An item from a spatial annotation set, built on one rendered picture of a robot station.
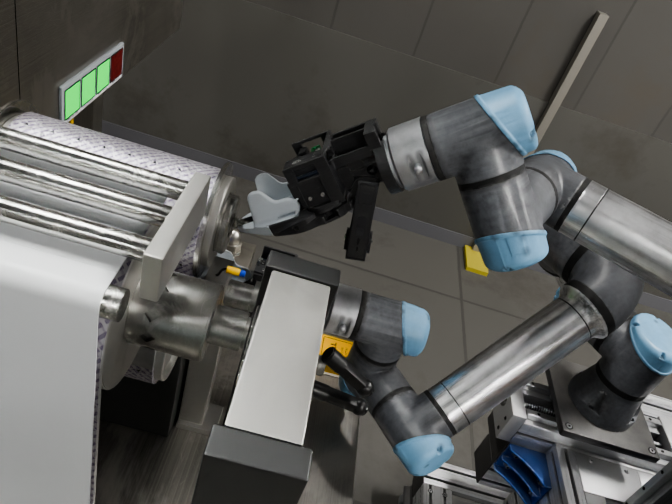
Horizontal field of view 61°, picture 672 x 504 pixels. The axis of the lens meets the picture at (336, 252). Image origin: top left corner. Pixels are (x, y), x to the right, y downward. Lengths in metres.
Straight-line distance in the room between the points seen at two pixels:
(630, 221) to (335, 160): 0.35
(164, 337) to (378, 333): 0.44
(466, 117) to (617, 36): 2.33
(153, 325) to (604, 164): 2.85
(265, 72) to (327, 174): 2.31
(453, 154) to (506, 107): 0.07
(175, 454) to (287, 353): 0.60
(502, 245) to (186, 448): 0.55
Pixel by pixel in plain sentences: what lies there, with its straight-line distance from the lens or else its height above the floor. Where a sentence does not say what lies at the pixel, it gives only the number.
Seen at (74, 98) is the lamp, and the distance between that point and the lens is 1.10.
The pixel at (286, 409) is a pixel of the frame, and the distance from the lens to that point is 0.31.
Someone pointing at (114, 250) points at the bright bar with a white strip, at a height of 1.45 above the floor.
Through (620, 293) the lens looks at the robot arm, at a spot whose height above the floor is 1.26.
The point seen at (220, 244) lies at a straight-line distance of 0.70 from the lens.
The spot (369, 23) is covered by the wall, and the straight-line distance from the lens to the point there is 2.81.
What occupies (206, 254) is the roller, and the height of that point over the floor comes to 1.24.
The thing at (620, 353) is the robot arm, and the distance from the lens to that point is 1.34.
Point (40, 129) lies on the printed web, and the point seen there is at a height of 1.31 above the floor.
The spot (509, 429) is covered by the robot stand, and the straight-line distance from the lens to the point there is 1.41.
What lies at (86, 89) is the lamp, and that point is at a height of 1.18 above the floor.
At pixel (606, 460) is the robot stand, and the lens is 1.51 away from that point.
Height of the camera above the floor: 1.68
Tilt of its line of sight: 36 degrees down
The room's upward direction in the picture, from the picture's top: 20 degrees clockwise
